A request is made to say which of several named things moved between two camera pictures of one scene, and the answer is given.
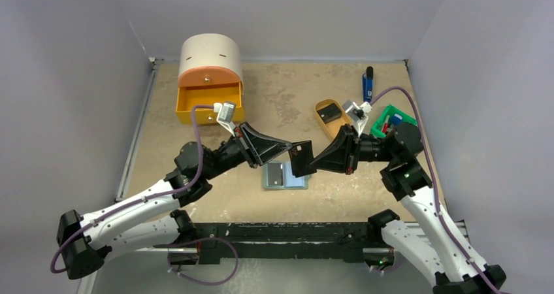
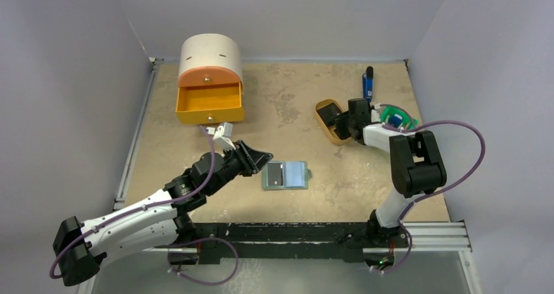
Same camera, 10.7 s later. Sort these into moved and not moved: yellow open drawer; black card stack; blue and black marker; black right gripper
Moved: black right gripper
Not moved: black card stack; yellow open drawer; blue and black marker
